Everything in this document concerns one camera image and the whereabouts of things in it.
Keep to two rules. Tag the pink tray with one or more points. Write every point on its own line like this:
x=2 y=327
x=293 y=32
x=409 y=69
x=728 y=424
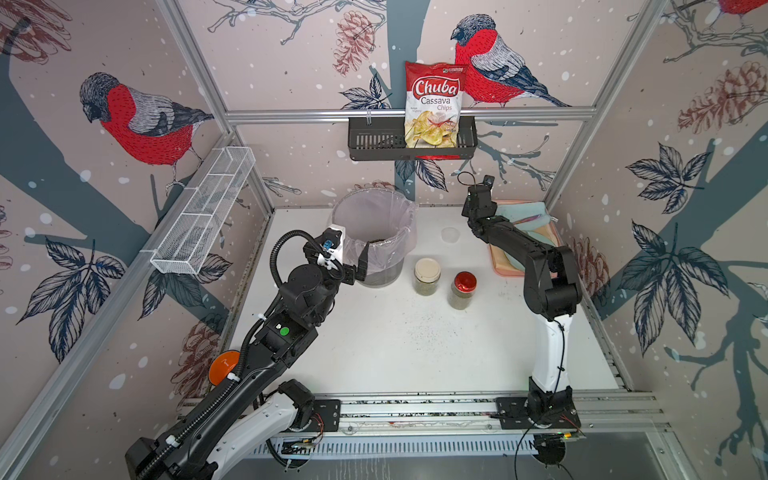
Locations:
x=499 y=261

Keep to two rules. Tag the metal mesh trash bin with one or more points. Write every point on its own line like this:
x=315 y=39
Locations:
x=375 y=264

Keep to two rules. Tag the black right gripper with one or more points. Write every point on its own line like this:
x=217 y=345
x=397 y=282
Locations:
x=464 y=209

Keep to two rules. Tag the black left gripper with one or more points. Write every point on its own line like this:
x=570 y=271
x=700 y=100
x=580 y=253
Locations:
x=348 y=271

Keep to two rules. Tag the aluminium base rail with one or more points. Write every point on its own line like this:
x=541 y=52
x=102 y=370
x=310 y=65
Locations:
x=596 y=411

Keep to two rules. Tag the teal cloth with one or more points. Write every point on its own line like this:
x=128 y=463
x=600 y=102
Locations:
x=532 y=219

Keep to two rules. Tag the jar with beige lid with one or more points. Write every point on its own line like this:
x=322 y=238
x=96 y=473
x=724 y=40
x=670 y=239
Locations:
x=427 y=273

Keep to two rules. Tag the orange funnel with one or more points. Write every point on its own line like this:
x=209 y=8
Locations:
x=222 y=366

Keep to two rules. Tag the jar with red lid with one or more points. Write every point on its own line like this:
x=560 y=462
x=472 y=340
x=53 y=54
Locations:
x=463 y=288

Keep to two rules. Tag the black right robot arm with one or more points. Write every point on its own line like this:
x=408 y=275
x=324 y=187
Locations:
x=550 y=291

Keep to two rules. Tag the black wall basket shelf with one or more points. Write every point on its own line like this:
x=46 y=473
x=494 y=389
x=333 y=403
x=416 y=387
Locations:
x=383 y=139

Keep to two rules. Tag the clear plastic jar lid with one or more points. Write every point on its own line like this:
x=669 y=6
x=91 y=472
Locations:
x=450 y=235

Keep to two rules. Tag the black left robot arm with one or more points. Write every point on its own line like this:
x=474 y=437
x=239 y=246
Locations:
x=225 y=427

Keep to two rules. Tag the Chuba cassava chips bag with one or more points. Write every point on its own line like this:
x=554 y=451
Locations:
x=434 y=95

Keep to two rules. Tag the light green floral plate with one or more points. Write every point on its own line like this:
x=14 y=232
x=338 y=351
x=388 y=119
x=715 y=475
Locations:
x=516 y=261

